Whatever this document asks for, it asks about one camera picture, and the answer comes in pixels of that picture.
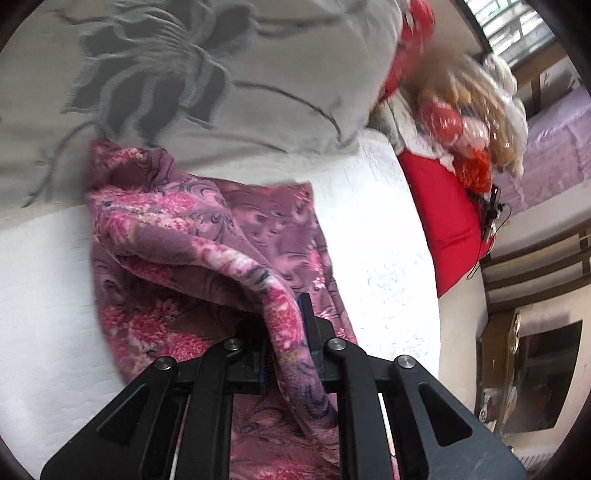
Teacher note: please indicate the red patterned pillow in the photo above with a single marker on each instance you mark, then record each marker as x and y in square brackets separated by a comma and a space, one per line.
[417, 30]

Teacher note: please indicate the lilac bed cover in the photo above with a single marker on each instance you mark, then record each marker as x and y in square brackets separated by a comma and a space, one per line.
[557, 156]

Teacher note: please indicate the red blanket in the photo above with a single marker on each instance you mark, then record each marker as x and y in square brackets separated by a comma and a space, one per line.
[451, 219]

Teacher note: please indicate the white quilted bedspread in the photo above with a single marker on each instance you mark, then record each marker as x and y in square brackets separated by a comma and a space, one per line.
[56, 372]

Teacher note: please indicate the grey floral pillow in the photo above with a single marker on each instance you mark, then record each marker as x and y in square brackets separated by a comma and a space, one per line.
[205, 80]

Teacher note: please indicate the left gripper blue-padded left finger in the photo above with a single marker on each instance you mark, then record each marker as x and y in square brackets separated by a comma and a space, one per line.
[174, 420]

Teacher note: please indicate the plastic bag of items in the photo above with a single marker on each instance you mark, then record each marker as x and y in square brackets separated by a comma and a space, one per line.
[466, 116]

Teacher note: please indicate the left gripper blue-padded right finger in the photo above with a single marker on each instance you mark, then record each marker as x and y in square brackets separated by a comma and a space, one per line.
[396, 420]

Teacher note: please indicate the brown wooden bench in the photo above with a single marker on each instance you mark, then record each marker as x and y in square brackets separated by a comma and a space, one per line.
[547, 269]

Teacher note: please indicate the purple pink floral garment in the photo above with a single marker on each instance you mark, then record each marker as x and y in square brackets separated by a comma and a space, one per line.
[179, 260]

